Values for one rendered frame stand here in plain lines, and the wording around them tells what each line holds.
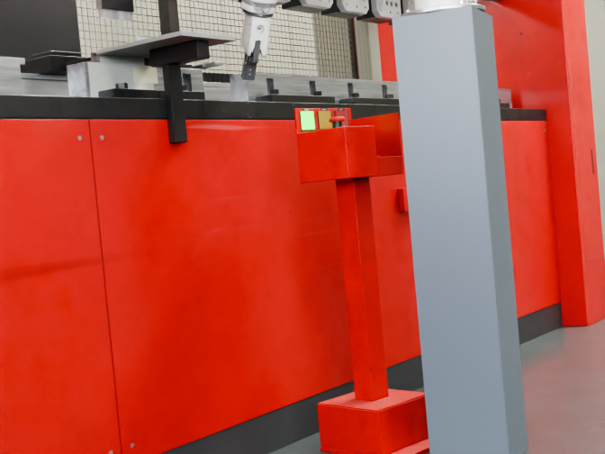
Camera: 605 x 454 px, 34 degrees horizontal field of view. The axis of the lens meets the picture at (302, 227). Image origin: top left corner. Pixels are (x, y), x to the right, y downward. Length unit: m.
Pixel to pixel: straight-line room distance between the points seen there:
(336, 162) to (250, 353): 0.51
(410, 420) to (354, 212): 0.52
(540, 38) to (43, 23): 2.05
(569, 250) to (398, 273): 1.24
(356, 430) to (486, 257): 0.54
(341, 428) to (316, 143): 0.68
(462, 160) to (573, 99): 1.98
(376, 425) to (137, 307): 0.62
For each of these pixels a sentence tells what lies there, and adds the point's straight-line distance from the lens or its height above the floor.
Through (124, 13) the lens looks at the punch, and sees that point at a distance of 2.44.
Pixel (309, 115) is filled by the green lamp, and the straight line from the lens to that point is 2.44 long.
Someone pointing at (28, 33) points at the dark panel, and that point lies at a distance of 2.89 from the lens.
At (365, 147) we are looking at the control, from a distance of 2.35.
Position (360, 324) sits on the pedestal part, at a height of 0.31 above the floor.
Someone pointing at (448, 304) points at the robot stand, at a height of 0.36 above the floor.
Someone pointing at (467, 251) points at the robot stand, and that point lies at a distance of 2.17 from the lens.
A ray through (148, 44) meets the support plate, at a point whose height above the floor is 0.99.
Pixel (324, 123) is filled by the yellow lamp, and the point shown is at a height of 0.80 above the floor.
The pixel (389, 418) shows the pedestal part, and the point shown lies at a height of 0.09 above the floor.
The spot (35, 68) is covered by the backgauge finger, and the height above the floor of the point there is 1.00.
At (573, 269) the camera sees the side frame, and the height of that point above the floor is 0.23.
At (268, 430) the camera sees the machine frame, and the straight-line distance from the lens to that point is 2.52.
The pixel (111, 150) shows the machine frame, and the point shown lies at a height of 0.76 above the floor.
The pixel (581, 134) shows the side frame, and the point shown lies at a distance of 4.15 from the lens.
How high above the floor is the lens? 0.64
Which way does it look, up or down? 2 degrees down
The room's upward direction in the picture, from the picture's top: 5 degrees counter-clockwise
